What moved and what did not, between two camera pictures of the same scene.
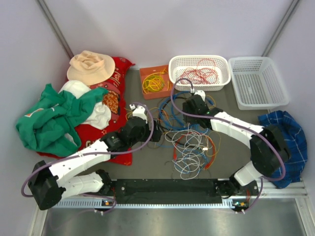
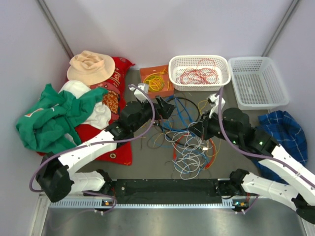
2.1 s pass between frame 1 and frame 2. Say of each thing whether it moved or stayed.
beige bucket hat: stayed
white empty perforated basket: stayed
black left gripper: moved
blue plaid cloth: stayed
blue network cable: moved
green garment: stayed
